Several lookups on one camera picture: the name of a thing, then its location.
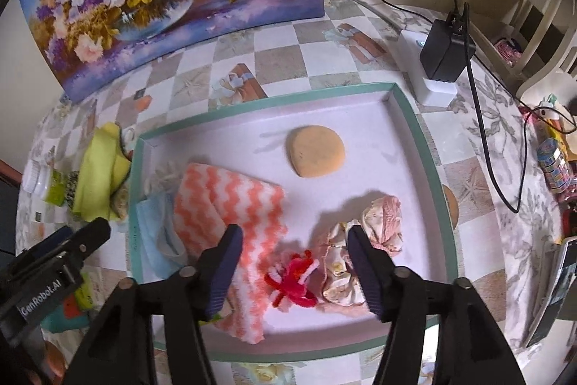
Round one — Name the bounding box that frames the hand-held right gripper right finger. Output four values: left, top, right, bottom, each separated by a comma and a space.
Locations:
346, 225, 526, 385

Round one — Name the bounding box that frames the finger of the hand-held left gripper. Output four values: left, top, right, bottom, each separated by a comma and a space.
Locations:
13, 217, 111, 282
27, 225, 75, 257

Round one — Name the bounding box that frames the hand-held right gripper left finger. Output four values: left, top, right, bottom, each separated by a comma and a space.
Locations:
61, 224, 244, 385

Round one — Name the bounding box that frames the pink floral scrunchie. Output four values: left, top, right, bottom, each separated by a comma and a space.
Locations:
316, 223, 368, 309

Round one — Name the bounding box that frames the pink zigzag fleece cloth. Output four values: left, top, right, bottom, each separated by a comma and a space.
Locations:
173, 162, 289, 345

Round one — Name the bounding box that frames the red pink pipe-cleaner flower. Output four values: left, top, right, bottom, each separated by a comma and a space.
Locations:
264, 250, 321, 314

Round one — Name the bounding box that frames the blue face mask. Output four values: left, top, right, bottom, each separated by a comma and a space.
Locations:
135, 164, 190, 277

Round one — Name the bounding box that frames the lime green cloth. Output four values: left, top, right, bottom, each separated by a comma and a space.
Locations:
72, 122, 132, 221

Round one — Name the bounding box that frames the shallow teal cardboard box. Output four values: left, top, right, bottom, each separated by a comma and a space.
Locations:
125, 82, 454, 363

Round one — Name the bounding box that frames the round orange powder puff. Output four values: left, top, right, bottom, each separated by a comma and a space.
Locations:
286, 124, 345, 178

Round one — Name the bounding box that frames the person's left hand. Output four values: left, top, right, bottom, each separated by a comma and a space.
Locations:
44, 340, 69, 382

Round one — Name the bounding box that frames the teal block with red patch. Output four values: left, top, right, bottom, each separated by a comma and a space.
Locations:
40, 290, 91, 334

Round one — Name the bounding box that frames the white pill bottle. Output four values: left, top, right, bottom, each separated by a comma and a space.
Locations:
22, 159, 68, 205

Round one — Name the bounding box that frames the grey floral tablecloth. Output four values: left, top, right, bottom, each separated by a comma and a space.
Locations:
383, 1, 577, 359

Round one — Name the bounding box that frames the white power strip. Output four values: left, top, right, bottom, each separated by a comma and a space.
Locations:
396, 29, 458, 106

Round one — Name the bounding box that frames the smartphone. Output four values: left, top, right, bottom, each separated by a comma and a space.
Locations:
525, 237, 577, 350

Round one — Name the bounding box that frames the colourful puzzle cylinder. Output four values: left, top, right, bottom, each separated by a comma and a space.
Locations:
536, 139, 573, 193

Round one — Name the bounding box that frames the black power adapter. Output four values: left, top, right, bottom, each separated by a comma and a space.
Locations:
420, 14, 477, 83

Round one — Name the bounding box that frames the small white figurine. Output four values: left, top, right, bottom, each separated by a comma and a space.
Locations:
538, 94, 577, 133

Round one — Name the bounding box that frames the small pink object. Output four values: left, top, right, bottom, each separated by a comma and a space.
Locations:
495, 39, 524, 63

